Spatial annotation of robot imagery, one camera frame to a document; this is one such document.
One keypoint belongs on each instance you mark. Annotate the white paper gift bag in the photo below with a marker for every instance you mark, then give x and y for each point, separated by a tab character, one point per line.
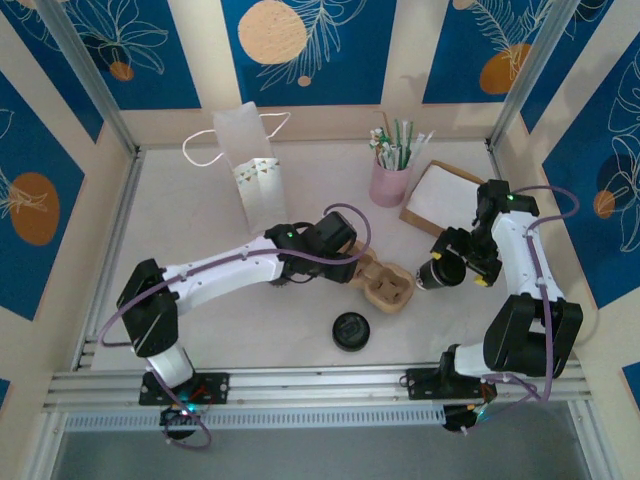
260	195

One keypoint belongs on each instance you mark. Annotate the black plastic cup lid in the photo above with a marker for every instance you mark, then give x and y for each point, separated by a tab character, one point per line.
351	331

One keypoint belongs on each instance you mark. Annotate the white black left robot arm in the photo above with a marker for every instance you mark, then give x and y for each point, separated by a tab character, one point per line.
220	275

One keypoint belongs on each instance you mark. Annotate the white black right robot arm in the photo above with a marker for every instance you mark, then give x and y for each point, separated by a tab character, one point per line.
520	260

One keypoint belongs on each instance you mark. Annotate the brown cardboard napkin tray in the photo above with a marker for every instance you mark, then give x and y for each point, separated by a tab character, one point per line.
417	224

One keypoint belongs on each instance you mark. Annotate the white paper napkin stack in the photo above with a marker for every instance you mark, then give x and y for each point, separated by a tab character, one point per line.
440	197

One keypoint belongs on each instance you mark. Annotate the pink straw holder cup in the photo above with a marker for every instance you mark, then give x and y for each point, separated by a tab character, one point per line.
390	187

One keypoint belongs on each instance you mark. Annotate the white wrapped straw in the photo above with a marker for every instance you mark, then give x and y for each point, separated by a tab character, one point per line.
377	145
422	142

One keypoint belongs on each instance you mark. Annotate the green wrapped straw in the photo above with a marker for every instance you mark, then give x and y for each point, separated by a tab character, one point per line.
409	137
398	140

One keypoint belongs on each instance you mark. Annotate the brown wrapped straw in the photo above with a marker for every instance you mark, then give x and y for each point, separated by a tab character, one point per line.
387	127

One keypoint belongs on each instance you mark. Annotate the black controller board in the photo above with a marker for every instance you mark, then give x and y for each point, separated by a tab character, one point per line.
180	415
457	422

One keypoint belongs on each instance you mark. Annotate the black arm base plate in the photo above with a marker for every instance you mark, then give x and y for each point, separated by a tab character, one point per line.
422	382
215	387

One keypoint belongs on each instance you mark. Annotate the aluminium front rail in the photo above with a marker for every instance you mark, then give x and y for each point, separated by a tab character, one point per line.
320	382

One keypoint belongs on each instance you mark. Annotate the aluminium frame post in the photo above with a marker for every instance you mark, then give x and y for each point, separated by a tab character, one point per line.
535	65
85	60

